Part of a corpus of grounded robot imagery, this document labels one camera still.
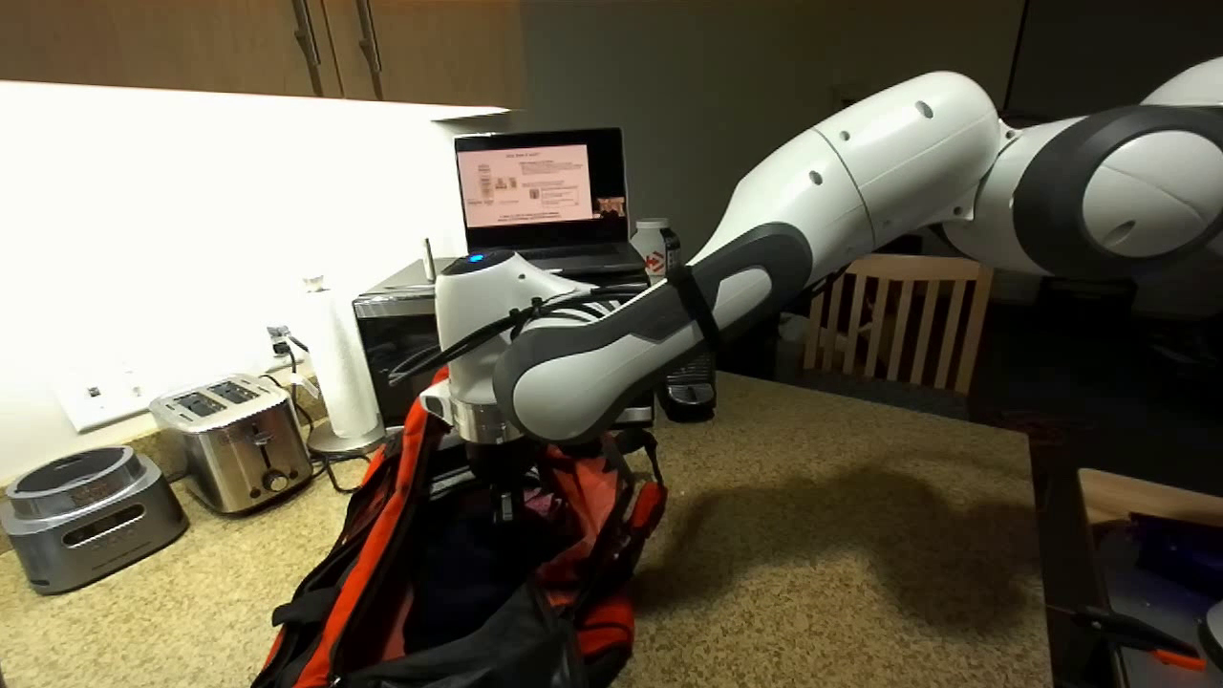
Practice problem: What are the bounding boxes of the red and black bag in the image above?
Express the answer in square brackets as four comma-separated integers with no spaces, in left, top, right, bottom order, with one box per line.
[253,401,667,688]

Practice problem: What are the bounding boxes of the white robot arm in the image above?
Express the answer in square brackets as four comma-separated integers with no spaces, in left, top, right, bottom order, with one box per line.
[421,58,1223,442]

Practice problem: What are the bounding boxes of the open laptop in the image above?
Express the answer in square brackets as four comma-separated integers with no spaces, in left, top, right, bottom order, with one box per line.
[453,124,643,280]

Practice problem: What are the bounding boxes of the black coffee machine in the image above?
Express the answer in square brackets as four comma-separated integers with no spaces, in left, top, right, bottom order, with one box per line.
[349,256,666,428]

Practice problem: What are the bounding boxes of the paper towel roll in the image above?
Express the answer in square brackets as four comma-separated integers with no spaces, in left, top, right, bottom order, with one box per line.
[300,275,383,456]

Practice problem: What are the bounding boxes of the wooden chair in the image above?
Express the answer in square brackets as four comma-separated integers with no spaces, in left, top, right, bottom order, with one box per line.
[801,251,995,396]

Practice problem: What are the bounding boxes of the wooden upper cabinets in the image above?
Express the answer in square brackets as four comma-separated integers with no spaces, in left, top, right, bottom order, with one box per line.
[0,0,525,107]

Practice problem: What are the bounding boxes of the silver toaster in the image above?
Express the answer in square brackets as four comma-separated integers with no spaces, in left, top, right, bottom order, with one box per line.
[148,373,313,517]

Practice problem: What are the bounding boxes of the grey round appliance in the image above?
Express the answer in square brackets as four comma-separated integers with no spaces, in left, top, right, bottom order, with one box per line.
[4,447,187,596]

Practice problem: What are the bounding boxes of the tools with orange handles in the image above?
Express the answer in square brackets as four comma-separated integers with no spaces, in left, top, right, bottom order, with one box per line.
[1076,605,1223,688]

